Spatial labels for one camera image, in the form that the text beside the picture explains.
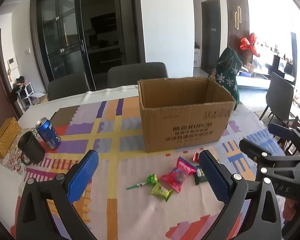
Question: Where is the white shelf cart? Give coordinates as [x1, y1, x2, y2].
[16, 82, 46, 112]

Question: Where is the red ribbon bow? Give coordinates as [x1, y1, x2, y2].
[239, 33, 260, 57]

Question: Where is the green lollipop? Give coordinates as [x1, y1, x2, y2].
[126, 174, 158, 190]

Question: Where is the small red candy packet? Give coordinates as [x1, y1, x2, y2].
[192, 151, 200, 163]

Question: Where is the pink snack packet upper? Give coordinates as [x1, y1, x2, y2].
[160, 157, 197, 193]

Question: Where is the brown cardboard box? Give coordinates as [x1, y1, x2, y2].
[138, 77, 236, 153]

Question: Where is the grey chair left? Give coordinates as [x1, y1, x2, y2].
[47, 72, 90, 101]

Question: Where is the colourful patterned tablecloth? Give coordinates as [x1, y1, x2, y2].
[0, 84, 288, 240]

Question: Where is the dark green cracker packet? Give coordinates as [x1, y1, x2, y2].
[193, 166, 207, 185]

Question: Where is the right hand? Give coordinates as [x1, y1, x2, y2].
[283, 198, 296, 221]

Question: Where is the grey chair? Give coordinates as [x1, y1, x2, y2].
[47, 72, 90, 101]
[107, 62, 168, 88]

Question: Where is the green candy wrapper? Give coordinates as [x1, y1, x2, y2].
[151, 182, 174, 202]

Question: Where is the grey chair middle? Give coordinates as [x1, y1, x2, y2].
[107, 62, 168, 88]

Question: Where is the dark chair right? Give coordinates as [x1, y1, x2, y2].
[259, 72, 294, 127]

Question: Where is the black mug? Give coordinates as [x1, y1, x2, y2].
[18, 131, 45, 166]

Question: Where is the yellow woven box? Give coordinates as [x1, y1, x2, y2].
[0, 118, 21, 158]

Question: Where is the blue soda can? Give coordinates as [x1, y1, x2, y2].
[36, 118, 62, 149]

